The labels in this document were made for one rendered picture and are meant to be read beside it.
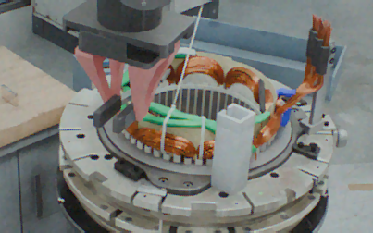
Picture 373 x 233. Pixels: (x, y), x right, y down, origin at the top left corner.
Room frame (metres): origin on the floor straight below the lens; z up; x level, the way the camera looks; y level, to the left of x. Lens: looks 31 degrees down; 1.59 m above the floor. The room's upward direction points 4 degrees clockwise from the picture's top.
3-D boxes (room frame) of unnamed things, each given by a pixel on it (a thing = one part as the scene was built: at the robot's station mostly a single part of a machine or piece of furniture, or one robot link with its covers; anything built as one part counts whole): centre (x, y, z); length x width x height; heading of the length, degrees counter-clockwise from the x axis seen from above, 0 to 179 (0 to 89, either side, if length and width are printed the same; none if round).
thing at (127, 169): (0.69, 0.06, 1.10); 0.03 x 0.01 x 0.01; 51
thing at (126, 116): (0.62, 0.05, 1.21); 0.04 x 0.01 x 0.02; 157
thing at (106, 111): (0.63, 0.07, 1.21); 0.04 x 0.01 x 0.02; 157
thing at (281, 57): (1.09, -0.10, 0.92); 0.25 x 0.11 x 0.28; 73
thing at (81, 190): (0.71, 0.10, 1.05); 0.09 x 0.04 x 0.01; 51
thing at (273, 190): (0.80, -0.01, 1.09); 0.32 x 0.32 x 0.01
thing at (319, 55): (0.79, -0.14, 1.21); 0.04 x 0.04 x 0.03; 51
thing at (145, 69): (0.64, 0.05, 1.24); 0.07 x 0.07 x 0.09; 67
